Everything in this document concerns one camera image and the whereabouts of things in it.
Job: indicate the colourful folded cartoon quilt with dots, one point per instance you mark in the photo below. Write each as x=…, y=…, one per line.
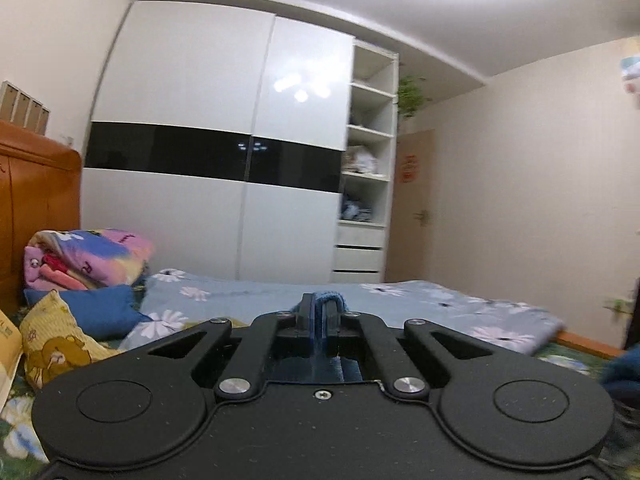
x=85, y=259

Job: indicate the white black sliding wardrobe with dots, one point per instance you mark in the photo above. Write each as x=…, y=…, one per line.
x=218, y=133

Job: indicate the beige boxes on headboard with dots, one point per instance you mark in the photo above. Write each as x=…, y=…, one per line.
x=20, y=109

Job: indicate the wooden bed headboard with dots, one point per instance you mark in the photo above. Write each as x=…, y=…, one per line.
x=40, y=186

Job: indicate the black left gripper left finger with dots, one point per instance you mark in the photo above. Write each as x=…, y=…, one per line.
x=295, y=333

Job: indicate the white open shelf unit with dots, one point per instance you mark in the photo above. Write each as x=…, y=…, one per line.
x=367, y=167

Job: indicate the red door decoration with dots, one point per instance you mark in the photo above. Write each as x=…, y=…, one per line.
x=409, y=168

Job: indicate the blue fleece garment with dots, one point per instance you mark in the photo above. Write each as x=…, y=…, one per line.
x=319, y=309

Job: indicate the light blue floral duvet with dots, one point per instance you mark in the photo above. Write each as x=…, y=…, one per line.
x=175, y=300

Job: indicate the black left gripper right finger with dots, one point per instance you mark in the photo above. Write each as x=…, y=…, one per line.
x=340, y=328

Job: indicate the teal floral bed sheet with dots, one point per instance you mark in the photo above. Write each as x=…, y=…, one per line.
x=219, y=401

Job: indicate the cream yellow pillow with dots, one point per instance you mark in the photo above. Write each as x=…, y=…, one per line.
x=11, y=350

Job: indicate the brown wooden door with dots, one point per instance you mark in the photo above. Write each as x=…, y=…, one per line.
x=410, y=222

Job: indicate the dark blue pillow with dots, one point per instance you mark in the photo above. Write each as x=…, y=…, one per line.
x=101, y=314

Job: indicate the green hanging plant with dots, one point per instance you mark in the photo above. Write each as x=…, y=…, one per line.
x=410, y=98

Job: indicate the yellow cartoon pillow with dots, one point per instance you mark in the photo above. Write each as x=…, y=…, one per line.
x=54, y=357

